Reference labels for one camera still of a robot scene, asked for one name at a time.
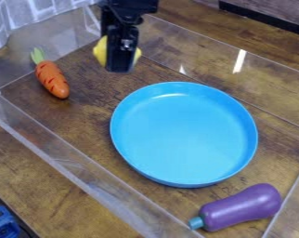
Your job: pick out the orange toy carrot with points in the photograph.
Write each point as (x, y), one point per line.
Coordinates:
(49, 75)

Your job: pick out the purple toy eggplant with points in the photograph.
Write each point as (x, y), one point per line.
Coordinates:
(255, 203)

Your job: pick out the blue plastic crate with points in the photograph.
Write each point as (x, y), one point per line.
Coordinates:
(9, 228)

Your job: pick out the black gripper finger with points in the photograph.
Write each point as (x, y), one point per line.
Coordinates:
(121, 45)

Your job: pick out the yellow toy lemon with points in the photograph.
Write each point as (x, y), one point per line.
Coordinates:
(100, 52)

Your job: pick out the white patterned curtain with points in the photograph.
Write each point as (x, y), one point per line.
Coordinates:
(21, 12)

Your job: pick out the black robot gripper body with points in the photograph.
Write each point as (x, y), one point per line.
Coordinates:
(125, 12)

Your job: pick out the round blue tray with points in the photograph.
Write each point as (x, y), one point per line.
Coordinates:
(184, 134)

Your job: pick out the clear acrylic enclosure wall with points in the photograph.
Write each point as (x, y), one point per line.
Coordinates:
(64, 179)

